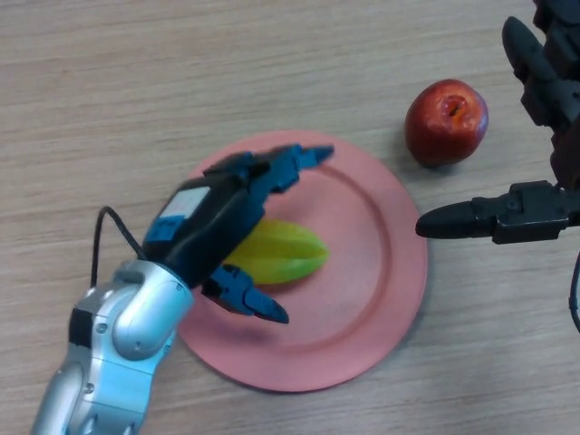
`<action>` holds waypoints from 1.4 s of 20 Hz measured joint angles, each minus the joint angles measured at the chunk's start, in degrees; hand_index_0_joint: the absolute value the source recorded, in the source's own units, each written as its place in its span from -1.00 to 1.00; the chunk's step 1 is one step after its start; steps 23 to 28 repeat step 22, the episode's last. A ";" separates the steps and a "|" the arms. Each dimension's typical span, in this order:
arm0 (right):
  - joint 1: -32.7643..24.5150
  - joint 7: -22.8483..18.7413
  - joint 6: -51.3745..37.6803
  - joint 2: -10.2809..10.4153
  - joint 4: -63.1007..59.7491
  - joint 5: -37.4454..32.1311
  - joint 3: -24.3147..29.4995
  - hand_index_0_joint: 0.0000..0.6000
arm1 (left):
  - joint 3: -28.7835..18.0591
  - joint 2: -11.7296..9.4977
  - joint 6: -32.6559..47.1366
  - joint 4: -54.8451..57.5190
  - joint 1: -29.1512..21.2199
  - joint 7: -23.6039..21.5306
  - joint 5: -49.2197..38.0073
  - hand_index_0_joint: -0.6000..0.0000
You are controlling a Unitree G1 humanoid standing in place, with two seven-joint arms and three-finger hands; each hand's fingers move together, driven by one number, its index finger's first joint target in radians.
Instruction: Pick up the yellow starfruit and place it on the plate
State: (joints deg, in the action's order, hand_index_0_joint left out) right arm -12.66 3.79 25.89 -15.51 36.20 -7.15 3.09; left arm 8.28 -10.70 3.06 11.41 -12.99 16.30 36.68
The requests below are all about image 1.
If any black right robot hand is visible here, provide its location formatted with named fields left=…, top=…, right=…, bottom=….
left=415, top=0, right=580, bottom=246

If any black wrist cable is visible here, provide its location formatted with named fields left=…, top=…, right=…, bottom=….
left=566, top=253, right=580, bottom=334
left=89, top=206, right=150, bottom=286

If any pink round plate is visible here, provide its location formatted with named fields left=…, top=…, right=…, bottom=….
left=177, top=130, right=429, bottom=393

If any red apple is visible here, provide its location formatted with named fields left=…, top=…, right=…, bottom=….
left=404, top=79, right=490, bottom=168

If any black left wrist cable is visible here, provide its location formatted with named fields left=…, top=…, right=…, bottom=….
left=89, top=206, right=150, bottom=286

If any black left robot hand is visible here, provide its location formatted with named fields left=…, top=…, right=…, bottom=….
left=142, top=143, right=335, bottom=325

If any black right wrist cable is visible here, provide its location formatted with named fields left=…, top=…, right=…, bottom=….
left=566, top=253, right=580, bottom=334

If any yellow starfruit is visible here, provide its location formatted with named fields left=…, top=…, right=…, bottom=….
left=224, top=218, right=331, bottom=285

